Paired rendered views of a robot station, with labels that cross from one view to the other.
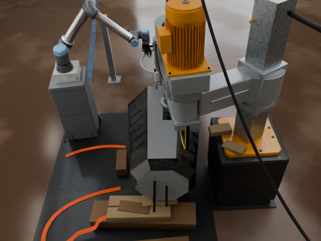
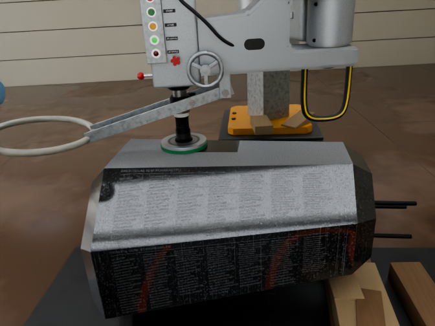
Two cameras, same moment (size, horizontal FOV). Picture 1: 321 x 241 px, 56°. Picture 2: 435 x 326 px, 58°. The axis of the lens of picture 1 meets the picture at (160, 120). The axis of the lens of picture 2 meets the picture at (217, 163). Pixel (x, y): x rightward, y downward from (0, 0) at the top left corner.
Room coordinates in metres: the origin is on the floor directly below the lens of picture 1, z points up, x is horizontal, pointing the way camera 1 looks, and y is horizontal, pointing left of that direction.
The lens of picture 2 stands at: (2.06, 1.58, 1.53)
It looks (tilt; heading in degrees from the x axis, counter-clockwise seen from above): 24 degrees down; 274
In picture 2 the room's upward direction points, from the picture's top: 3 degrees counter-clockwise
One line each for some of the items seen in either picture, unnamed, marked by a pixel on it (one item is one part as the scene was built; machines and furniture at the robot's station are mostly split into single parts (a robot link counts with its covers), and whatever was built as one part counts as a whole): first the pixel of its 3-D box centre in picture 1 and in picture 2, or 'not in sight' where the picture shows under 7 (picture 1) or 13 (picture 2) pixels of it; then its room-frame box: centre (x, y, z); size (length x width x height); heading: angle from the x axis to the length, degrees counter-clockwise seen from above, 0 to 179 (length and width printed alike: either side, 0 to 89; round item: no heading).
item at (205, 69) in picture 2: (159, 80); (204, 68); (2.22, -0.02, 1.23); 0.15 x 0.10 x 0.15; 6
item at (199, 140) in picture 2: (171, 101); (184, 141); (2.35, -0.12, 0.88); 0.21 x 0.21 x 0.01
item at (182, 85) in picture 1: (176, 50); not in sight; (2.00, -0.16, 1.65); 0.96 x 0.25 x 0.17; 6
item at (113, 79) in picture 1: (108, 50); not in sight; (4.06, 0.70, 0.54); 0.20 x 0.20 x 1.09; 89
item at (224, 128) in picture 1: (219, 129); (261, 124); (1.97, -0.55, 0.81); 0.20 x 0.10 x 0.05; 97
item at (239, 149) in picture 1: (233, 146); (298, 119); (1.75, -0.63, 0.80); 0.20 x 0.10 x 0.05; 47
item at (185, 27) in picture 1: (183, 35); not in sight; (1.69, -0.18, 1.94); 0.31 x 0.28 x 0.40; 96
